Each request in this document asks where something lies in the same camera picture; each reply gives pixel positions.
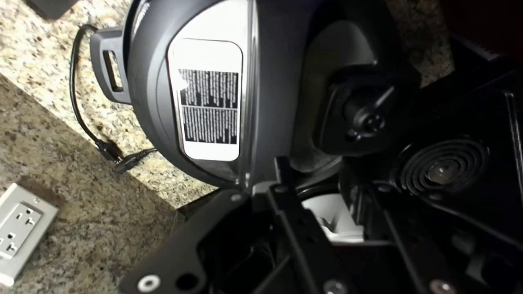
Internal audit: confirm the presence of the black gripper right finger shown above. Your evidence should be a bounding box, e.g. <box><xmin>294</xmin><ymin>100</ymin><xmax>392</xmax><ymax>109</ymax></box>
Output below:
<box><xmin>338</xmin><ymin>178</ymin><xmax>523</xmax><ymax>294</ymax></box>

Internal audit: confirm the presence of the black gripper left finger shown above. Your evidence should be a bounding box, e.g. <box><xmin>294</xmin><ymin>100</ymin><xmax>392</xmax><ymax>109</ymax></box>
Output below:
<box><xmin>119</xmin><ymin>155</ymin><xmax>330</xmax><ymax>294</ymax></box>

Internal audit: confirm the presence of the black pressure cooker lid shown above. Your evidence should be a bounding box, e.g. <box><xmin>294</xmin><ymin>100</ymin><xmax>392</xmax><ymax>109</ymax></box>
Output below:
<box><xmin>121</xmin><ymin>0</ymin><xmax>422</xmax><ymax>189</ymax></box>

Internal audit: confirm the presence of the black stove top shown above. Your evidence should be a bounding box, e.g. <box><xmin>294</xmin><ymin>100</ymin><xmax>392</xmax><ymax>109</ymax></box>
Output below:
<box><xmin>337</xmin><ymin>31</ymin><xmax>523</xmax><ymax>258</ymax></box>

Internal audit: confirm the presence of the stainless pressure cooker base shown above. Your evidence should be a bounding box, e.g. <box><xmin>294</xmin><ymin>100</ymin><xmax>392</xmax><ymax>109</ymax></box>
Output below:
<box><xmin>88</xmin><ymin>26</ymin><xmax>134</xmax><ymax>106</ymax></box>

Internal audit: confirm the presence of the black power cord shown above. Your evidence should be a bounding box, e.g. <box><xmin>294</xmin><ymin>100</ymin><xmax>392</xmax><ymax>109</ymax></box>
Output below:
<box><xmin>69</xmin><ymin>23</ymin><xmax>157</xmax><ymax>176</ymax></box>

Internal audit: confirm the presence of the white wall outlet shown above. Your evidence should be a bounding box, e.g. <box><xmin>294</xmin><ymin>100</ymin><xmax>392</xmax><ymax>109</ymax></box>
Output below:
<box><xmin>0</xmin><ymin>181</ymin><xmax>60</xmax><ymax>289</ymax></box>

